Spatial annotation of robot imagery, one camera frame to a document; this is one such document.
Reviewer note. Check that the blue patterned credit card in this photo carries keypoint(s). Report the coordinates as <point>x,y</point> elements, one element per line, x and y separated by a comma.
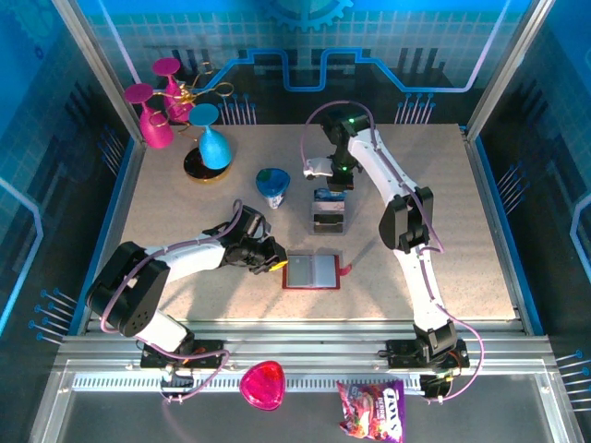
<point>323,197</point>

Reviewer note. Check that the red leather card holder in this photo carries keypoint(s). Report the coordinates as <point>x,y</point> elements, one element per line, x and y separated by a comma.
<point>325,270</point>

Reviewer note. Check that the black credit card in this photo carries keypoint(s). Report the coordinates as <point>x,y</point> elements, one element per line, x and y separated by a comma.
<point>329,218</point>

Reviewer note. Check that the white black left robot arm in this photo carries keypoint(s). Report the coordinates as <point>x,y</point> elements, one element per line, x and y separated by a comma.
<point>198,258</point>

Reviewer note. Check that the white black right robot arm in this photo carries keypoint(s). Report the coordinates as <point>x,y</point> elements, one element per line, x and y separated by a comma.
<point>378,161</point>

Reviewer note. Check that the clear acrylic tiered card stand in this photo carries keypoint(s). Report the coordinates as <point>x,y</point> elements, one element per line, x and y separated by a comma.
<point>310,217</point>

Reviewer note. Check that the blue bowl-shaped cup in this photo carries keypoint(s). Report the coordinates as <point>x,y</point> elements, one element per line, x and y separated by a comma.
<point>272,181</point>

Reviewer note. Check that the blue plastic goblet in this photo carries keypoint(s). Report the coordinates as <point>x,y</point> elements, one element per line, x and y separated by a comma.
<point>214,150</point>

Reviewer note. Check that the pink heart-shaped dish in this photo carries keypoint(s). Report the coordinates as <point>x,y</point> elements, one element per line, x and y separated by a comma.
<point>262,385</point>

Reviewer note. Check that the small black adapter box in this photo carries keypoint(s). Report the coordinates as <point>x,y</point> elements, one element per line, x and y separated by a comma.
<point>177,380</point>
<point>436,386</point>

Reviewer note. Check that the pink plastic goblet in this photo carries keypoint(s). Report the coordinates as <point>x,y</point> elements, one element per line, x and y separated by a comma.
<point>157,131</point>

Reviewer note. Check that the purple snack bag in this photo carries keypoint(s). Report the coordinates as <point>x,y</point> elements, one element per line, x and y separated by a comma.
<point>369,410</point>

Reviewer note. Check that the aluminium mounting rail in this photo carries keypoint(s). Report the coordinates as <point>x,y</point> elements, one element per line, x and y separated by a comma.
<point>300,350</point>

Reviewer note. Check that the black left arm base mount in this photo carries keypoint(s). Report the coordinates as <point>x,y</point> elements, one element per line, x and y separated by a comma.
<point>208,357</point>

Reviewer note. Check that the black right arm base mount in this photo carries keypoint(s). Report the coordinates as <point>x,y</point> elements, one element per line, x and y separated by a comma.
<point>401,355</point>

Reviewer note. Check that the aluminium frame post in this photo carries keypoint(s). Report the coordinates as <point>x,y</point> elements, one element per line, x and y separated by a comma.
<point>508,69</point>
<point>99,69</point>

